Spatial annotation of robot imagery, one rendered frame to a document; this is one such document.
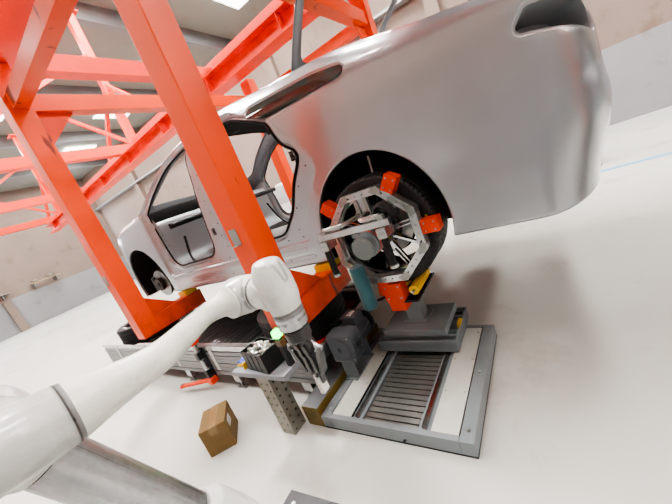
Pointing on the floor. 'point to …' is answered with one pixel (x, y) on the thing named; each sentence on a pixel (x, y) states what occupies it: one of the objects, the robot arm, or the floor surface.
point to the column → (283, 405)
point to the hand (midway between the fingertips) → (321, 381)
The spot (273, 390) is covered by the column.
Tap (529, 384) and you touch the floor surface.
